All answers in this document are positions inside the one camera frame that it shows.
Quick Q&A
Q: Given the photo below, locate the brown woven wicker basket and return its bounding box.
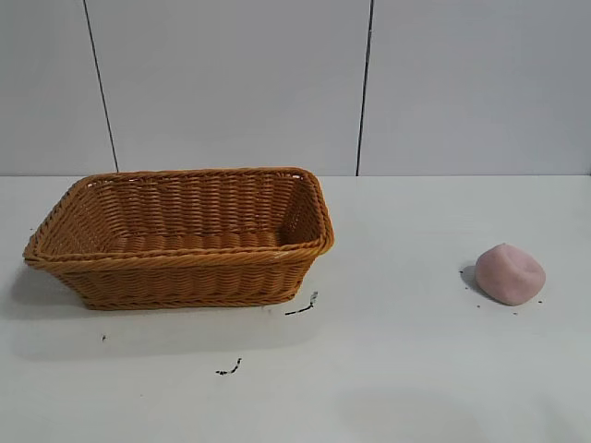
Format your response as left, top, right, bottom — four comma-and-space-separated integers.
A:
22, 166, 335, 311

